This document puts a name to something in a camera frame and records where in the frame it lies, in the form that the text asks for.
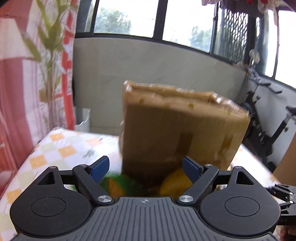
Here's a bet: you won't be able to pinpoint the checkered flower tablecloth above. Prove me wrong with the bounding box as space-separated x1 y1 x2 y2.
0 126 278 241

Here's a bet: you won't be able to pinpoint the hanging laundry clothes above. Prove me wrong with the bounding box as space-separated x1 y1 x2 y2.
201 1 295 16

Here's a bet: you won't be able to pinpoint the yellow snack packet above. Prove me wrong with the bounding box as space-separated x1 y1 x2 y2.
159 168 193 200

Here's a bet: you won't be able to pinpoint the red printed backdrop curtain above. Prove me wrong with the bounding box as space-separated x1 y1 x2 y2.
1 1 80 192

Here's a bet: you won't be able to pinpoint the black exercise bike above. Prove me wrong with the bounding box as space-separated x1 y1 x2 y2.
239 65 295 172

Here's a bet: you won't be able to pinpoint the green chip bag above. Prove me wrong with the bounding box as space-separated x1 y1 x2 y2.
100 173 137 199

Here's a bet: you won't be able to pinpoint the black window frame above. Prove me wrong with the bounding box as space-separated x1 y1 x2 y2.
76 1 295 87

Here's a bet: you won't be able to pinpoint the taped brown cardboard box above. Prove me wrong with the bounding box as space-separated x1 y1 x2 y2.
119 81 250 184

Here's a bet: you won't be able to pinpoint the white plastic bin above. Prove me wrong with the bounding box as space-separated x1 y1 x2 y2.
74 106 91 133

